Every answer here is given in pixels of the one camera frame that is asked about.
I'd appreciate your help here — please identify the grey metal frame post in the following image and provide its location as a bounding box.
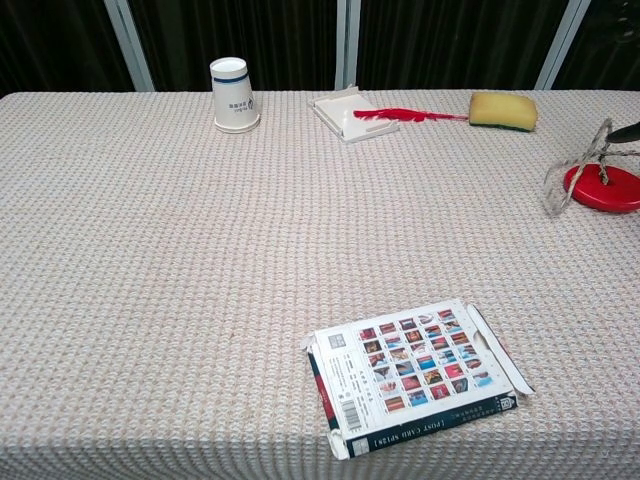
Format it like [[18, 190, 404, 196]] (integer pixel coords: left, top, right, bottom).
[[103, 0, 156, 93], [333, 0, 362, 91], [534, 0, 593, 92]]

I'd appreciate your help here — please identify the white plastic tray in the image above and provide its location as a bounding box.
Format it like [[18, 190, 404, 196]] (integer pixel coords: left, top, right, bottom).
[[306, 84, 401, 145]]

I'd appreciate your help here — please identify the beige braided rope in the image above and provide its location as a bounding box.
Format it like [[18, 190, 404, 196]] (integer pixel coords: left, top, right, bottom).
[[542, 117, 622, 218]]

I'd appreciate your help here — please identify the red feather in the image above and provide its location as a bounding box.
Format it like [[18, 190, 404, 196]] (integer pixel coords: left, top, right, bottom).
[[352, 107, 470, 124]]

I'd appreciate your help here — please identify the postcard box with photo grid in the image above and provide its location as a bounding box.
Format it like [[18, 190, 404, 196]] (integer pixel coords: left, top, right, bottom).
[[301, 298, 535, 461]]

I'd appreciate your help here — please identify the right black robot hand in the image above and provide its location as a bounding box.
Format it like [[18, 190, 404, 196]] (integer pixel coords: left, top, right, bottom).
[[605, 122, 640, 158]]

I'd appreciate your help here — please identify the red plastic disc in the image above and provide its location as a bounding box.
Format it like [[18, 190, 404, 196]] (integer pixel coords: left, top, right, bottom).
[[563, 162, 640, 215]]

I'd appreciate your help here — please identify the beige woven tablecloth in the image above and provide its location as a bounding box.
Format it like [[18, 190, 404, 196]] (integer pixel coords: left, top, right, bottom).
[[0, 89, 640, 480]]

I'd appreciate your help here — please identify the dark curtain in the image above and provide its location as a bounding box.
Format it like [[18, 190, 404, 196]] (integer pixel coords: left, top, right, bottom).
[[0, 0, 640, 99]]

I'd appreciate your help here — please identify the white paper cup blue stripe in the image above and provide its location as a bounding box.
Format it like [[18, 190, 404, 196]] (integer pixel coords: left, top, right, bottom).
[[209, 56, 262, 134]]

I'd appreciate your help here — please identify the yellow sponge green underside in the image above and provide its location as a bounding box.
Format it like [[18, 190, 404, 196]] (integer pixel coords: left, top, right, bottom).
[[468, 90, 539, 133]]

